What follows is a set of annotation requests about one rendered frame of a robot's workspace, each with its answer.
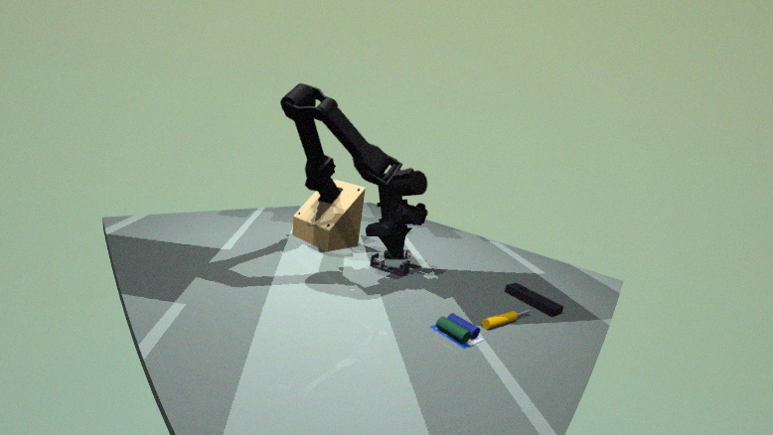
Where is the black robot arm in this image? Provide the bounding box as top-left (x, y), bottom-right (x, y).
top-left (280, 83), bottom-right (428, 225)

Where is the yellow-handled screwdriver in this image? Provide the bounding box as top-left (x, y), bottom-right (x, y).
top-left (482, 309), bottom-right (531, 330)

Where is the black cylindrical battery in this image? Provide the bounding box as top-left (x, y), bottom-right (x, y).
top-left (384, 250), bottom-right (411, 259)

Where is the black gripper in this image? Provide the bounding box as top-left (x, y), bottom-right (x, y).
top-left (366, 196), bottom-right (415, 259)

